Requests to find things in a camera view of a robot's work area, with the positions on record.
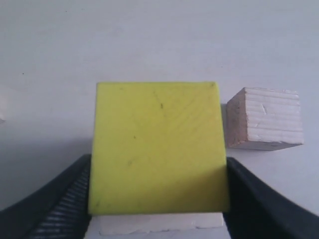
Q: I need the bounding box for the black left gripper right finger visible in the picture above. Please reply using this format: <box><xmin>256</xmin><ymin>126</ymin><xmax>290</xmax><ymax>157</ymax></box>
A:
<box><xmin>223</xmin><ymin>157</ymin><xmax>319</xmax><ymax>239</ymax></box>

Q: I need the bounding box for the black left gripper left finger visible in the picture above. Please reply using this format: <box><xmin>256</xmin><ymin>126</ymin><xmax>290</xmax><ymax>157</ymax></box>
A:
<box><xmin>0</xmin><ymin>154</ymin><xmax>91</xmax><ymax>239</ymax></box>

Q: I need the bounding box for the large wooden cube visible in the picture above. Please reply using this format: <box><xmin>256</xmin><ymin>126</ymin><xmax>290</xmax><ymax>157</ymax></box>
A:
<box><xmin>92</xmin><ymin>213</ymin><xmax>224</xmax><ymax>236</ymax></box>

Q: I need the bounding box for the medium wooden cube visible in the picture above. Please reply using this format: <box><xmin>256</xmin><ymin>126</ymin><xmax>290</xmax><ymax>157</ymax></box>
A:
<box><xmin>225</xmin><ymin>87</ymin><xmax>305</xmax><ymax>151</ymax></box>

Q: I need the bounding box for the yellow cube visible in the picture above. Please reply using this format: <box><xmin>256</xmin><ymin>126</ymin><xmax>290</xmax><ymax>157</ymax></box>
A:
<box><xmin>88</xmin><ymin>82</ymin><xmax>230</xmax><ymax>215</ymax></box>

